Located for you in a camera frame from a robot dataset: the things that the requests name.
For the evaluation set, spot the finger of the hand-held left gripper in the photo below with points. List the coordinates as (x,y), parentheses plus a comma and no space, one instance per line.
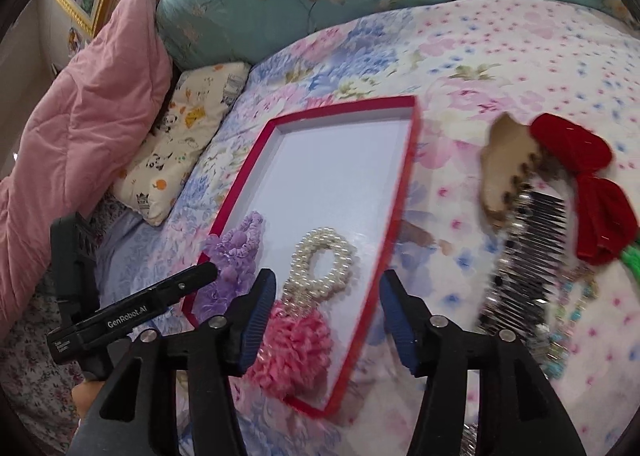
(192,278)

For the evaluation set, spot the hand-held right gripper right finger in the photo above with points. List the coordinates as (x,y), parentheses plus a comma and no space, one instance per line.
(400,328)

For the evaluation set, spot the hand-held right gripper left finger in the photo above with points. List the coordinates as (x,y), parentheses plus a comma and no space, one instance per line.
(255,318)

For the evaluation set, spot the purple scrunchie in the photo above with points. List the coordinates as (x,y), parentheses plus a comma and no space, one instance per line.
(225,256)

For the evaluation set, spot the pink scrunchie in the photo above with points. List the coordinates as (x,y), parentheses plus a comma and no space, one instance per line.
(295,351)

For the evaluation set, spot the red shallow box tray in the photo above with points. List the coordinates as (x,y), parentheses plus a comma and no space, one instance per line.
(325,176)

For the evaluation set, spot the black hair comb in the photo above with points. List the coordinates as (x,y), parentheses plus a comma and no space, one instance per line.
(530,236)

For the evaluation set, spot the beige claw hair clip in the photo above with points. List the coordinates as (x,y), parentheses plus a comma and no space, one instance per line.
(505,161)

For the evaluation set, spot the red velvet hair bow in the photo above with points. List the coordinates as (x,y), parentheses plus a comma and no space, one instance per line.
(575,146)

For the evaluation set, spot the person's left hand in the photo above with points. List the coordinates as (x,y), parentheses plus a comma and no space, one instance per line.
(84,398)

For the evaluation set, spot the dark small-flower cloth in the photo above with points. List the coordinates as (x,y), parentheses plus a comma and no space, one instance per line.
(35,366)

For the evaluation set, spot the cream cartoon print pillow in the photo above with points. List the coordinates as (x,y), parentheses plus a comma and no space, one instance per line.
(175,146)

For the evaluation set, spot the pink quilt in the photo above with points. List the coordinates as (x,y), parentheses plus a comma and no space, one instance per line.
(100,111)

